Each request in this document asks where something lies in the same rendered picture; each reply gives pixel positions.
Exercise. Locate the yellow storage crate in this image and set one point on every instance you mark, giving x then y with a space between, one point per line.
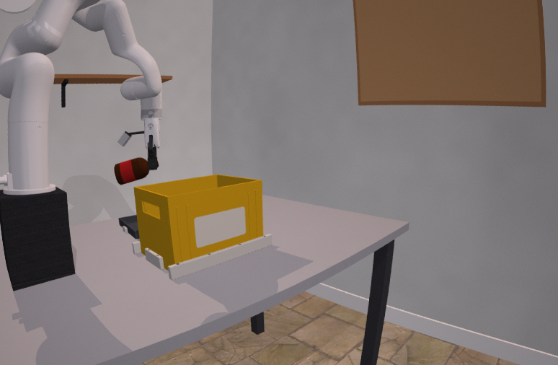
221 211

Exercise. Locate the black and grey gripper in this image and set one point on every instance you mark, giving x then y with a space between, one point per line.
151 135

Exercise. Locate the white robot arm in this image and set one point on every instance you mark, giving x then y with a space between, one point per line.
27 80

